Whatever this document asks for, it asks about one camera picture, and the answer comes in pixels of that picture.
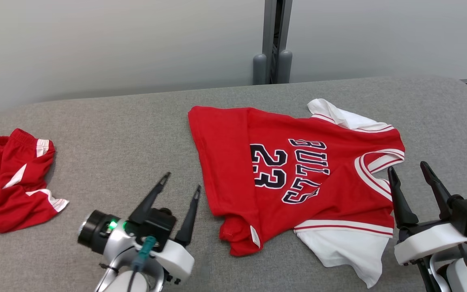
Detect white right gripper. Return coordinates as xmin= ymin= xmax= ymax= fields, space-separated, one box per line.
xmin=387 ymin=161 xmax=467 ymax=266

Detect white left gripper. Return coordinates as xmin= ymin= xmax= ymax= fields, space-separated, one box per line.
xmin=128 ymin=172 xmax=201 ymax=284

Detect red Bulls basketball jersey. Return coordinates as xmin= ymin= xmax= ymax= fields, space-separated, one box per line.
xmin=188 ymin=98 xmax=405 ymax=289

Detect red shorts with white stripes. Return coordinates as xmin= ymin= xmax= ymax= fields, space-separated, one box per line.
xmin=0 ymin=128 xmax=70 ymax=234

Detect grey fabric sofa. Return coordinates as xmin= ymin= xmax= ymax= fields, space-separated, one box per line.
xmin=0 ymin=76 xmax=467 ymax=292

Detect left cable with teal connector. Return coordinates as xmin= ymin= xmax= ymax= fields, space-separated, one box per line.
xmin=126 ymin=236 xmax=157 ymax=292

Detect grey partition post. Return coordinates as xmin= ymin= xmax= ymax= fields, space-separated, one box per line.
xmin=252 ymin=0 xmax=293 ymax=85

